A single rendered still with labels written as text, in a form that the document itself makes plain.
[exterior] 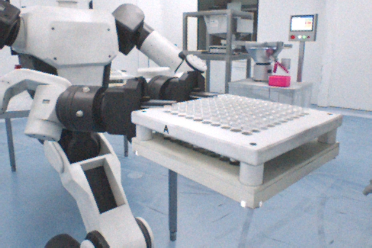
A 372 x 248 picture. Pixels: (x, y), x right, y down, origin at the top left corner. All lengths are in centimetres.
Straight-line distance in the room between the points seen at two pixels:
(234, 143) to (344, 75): 516
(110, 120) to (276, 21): 533
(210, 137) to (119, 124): 22
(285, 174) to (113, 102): 31
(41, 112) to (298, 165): 45
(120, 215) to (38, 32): 55
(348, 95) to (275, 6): 190
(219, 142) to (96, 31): 64
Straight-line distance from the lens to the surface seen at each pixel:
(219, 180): 40
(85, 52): 93
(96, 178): 101
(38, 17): 91
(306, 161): 47
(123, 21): 106
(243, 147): 36
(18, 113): 154
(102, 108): 56
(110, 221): 93
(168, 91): 69
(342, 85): 552
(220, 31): 393
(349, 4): 551
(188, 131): 41
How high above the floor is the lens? 115
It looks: 12 degrees down
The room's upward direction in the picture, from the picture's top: straight up
